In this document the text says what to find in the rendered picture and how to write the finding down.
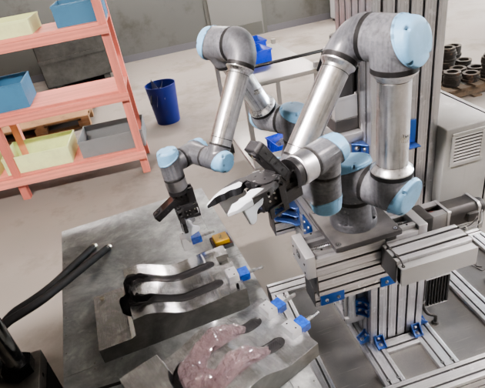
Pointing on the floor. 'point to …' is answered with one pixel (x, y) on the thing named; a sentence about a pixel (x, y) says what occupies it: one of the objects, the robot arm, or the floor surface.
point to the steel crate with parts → (73, 61)
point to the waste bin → (163, 101)
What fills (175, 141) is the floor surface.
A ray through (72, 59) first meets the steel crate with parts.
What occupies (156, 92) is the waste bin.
